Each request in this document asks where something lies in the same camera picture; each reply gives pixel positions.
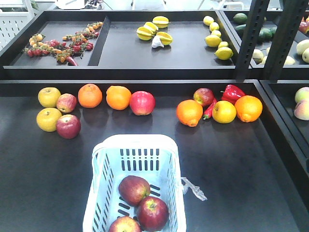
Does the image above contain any light blue plastic basket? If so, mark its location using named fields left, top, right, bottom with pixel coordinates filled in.
left=83, top=134, right=186, bottom=232

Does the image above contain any pink red apple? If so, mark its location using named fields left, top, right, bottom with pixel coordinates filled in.
left=108, top=216, right=142, bottom=232

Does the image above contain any red apple far left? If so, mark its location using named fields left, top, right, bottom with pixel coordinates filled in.
left=129, top=91, right=155, bottom=116

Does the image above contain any large orange left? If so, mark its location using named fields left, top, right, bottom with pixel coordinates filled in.
left=176, top=100, right=203, bottom=127

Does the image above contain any large orange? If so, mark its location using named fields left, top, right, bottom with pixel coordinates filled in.
left=234, top=95, right=263, bottom=122
left=176, top=100, right=203, bottom=127

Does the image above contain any orange beside red apple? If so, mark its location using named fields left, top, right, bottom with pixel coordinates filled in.
left=106, top=86, right=131, bottom=110

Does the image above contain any dark red mango apple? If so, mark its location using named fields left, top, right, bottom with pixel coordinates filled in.
left=193, top=87, right=214, bottom=107

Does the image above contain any red chili pepper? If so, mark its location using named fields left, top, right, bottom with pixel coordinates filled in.
left=202, top=98, right=217, bottom=120

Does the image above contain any orange far left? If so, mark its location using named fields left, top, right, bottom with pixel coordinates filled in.
left=78, top=84, right=102, bottom=108

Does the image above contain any yellow apple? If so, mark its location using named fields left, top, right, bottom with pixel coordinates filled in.
left=212, top=101, right=237, bottom=124
left=36, top=108, right=62, bottom=132
left=38, top=87, right=61, bottom=108

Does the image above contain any upper black fruit tray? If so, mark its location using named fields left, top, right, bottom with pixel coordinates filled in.
left=0, top=9, right=309, bottom=80

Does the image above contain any white garlic bulb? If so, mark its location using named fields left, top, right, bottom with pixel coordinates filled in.
left=152, top=35, right=164, bottom=48

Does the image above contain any red bell pepper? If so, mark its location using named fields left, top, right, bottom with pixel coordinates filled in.
left=221, top=85, right=246, bottom=105

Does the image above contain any clear plastic strip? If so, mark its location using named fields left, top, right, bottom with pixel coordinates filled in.
left=181, top=177, right=208, bottom=201

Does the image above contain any red apple front left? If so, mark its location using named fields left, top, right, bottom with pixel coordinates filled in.
left=56, top=115, right=81, bottom=139

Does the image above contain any small pink apple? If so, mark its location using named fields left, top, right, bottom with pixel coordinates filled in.
left=56, top=93, right=77, bottom=113

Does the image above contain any black wooden fruit display stand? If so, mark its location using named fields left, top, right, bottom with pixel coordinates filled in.
left=0, top=80, right=309, bottom=232

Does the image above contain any large orange right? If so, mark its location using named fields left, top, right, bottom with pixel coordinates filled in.
left=234, top=95, right=263, bottom=122

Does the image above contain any cherry tomato vine bunch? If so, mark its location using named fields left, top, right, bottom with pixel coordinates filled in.
left=22, top=21, right=104, bottom=66

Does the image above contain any yellow apple back left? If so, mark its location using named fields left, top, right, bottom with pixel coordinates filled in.
left=38, top=87, right=61, bottom=108

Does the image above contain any yellow apple front left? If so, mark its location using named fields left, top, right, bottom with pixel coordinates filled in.
left=36, top=108, right=62, bottom=132

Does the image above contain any pale peach front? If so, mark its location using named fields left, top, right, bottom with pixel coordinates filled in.
left=294, top=99, right=309, bottom=121

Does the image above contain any pale peach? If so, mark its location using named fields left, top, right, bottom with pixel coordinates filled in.
left=295, top=87, right=309, bottom=103
left=294, top=99, right=309, bottom=121

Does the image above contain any pale peach back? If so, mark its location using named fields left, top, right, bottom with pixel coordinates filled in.
left=295, top=87, right=309, bottom=103

